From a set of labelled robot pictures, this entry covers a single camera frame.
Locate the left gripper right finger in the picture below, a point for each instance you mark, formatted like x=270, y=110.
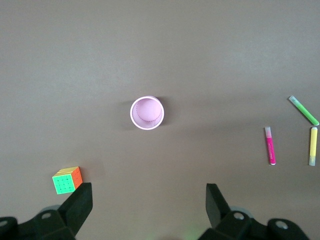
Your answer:
x=215, y=202

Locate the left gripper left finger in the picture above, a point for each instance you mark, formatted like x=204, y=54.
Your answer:
x=80, y=200

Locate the pink marker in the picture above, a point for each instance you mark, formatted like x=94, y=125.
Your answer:
x=270, y=147

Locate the multicoloured puzzle cube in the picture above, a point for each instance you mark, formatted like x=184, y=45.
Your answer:
x=63, y=185

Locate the pink mesh cup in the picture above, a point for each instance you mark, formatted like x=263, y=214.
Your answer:
x=147, y=117

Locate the yellow marker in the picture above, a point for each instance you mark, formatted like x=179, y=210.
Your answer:
x=313, y=145

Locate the green marker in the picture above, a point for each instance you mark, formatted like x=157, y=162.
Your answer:
x=304, y=111

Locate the brown table cover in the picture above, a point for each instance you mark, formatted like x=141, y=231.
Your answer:
x=160, y=50

